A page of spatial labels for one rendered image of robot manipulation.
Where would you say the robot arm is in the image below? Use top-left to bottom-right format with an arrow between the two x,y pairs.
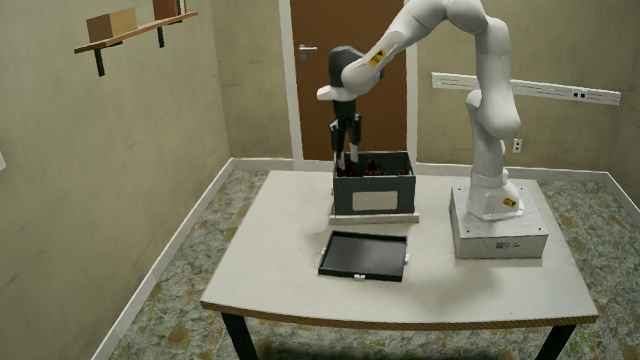
317,0 -> 524,221

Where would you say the dark grey crate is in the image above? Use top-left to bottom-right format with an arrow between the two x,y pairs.
333,151 -> 416,216

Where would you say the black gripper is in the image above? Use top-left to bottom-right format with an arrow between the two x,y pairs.
329,99 -> 362,169

